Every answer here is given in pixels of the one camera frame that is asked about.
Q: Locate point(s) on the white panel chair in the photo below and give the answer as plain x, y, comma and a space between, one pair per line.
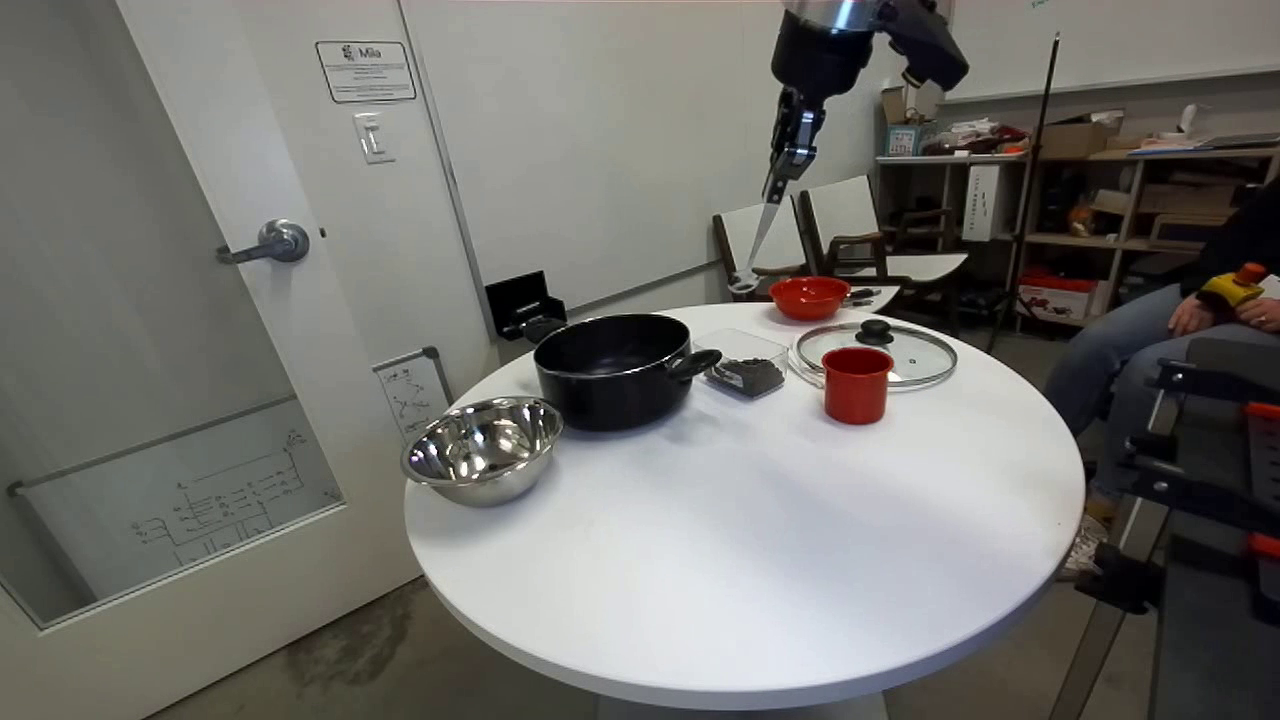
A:
845, 214
787, 247

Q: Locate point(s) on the stainless steel mixing bowl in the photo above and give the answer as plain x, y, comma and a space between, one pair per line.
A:
480, 454

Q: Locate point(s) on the glass pot lid black knob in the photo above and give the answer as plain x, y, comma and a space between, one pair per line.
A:
923, 359

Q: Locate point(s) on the white wall sign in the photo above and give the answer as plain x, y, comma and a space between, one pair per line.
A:
367, 70

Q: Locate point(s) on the wooden storage shelf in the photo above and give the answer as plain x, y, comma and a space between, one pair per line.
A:
1104, 203

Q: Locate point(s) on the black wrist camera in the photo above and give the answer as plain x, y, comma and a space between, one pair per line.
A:
928, 45

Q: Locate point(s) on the seated person in jeans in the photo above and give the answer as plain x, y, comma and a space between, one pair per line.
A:
1122, 347

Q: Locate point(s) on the black robot cart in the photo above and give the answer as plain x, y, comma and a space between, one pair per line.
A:
1204, 562

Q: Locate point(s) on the black tripod pole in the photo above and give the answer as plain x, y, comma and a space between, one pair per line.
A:
1039, 173

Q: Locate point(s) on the red plastic bowl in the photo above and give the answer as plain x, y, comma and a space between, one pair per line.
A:
810, 299

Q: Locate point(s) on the yellow hand controller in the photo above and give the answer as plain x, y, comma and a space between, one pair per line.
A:
1225, 290

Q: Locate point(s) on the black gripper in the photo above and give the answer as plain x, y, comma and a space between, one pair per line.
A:
823, 66

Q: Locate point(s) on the white light switch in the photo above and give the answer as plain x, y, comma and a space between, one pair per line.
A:
373, 139

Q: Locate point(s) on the red metal cup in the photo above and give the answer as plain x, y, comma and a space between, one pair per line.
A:
856, 386

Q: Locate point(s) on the orange black clamp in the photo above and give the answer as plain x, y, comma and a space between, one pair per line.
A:
1266, 409
1266, 544

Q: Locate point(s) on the white door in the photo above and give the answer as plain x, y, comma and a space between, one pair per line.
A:
163, 334

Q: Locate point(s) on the white low side table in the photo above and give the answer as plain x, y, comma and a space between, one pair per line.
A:
924, 267

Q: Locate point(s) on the black cooking pot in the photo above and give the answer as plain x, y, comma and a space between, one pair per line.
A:
614, 372

